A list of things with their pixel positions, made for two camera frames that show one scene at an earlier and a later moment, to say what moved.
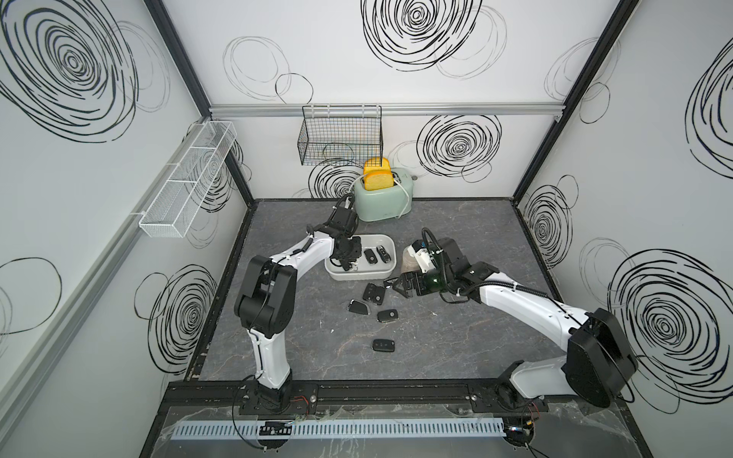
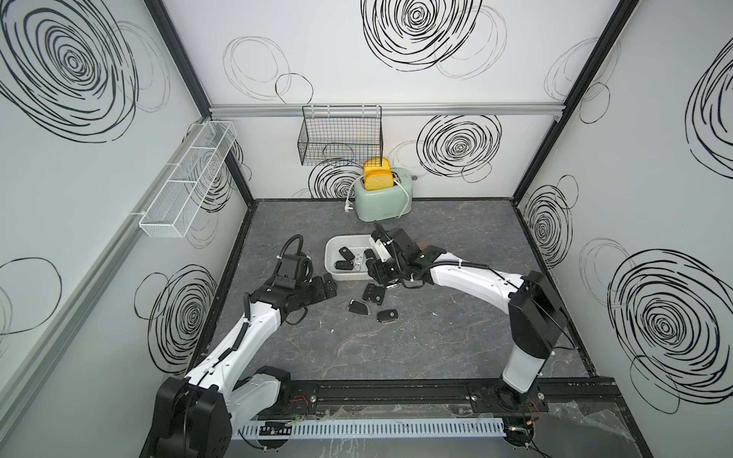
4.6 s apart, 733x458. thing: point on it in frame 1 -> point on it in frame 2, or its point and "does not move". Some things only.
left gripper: x=355 y=252 -> x=320 y=292
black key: x=372 y=292 does not move
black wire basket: x=341 y=135 does not move
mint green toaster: x=387 y=203 does not move
